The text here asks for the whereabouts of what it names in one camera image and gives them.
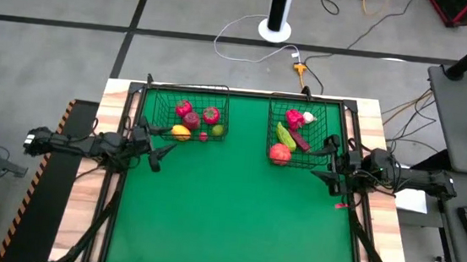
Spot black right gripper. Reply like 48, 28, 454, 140
303, 132, 365, 199

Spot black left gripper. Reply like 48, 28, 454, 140
128, 115, 181, 175

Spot yellow orange toy mango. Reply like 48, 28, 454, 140
170, 124, 193, 144

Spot purple toy eggplant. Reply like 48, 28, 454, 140
287, 129, 314, 154

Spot dark red toy apple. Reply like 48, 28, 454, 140
181, 111, 203, 132

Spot red round toy fruit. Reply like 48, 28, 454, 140
174, 98, 195, 119

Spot white toy garlic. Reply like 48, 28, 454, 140
301, 111, 318, 126

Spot red peach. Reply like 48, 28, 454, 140
267, 142, 293, 167

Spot green toy cucumber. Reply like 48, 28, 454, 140
274, 121, 299, 153

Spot red toy bell pepper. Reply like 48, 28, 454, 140
284, 107, 307, 132

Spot red strawberry fruit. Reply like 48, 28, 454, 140
201, 105, 222, 127

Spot white paper sheet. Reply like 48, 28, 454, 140
394, 189, 431, 216

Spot orange power plug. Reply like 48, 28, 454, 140
291, 61, 308, 90

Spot green table mat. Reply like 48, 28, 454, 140
103, 83, 372, 262

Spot black platform with hazard stripes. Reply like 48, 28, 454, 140
0, 93, 100, 262

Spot black white pole stand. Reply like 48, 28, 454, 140
257, 0, 296, 45

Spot red black box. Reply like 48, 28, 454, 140
423, 0, 467, 30

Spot black wire basket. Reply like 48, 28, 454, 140
149, 82, 233, 146
263, 95, 334, 172

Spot black table frame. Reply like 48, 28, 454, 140
54, 65, 424, 262

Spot white cable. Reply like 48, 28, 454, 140
212, 9, 306, 68

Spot long black cable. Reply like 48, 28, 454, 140
300, 0, 418, 103

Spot coiled black cable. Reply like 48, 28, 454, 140
318, 0, 346, 17

